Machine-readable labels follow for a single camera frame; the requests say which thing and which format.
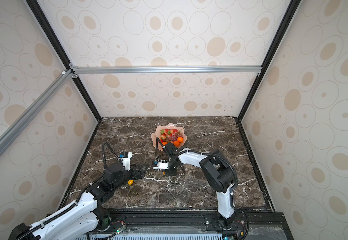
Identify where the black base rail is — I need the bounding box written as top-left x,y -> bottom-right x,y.
34,208 -> 294,240

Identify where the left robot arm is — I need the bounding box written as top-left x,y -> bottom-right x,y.
9,142 -> 149,240

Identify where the red grape bunch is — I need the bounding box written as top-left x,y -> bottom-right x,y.
166,131 -> 183,142

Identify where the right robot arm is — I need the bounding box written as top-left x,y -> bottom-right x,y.
153,137 -> 246,230

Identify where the black frame post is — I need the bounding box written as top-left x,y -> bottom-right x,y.
236,0 -> 301,123
25,0 -> 102,122

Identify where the horizontal aluminium frame bar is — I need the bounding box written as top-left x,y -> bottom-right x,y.
69,65 -> 262,74

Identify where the right black frame post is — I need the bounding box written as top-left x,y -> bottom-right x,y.
236,0 -> 301,123

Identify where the pink wavy fruit bowl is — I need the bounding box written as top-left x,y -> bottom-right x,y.
151,123 -> 187,151

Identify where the diagonal aluminium frame bar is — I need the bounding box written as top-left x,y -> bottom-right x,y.
0,70 -> 72,157

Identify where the left black frame post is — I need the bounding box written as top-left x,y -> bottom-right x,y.
25,0 -> 102,122

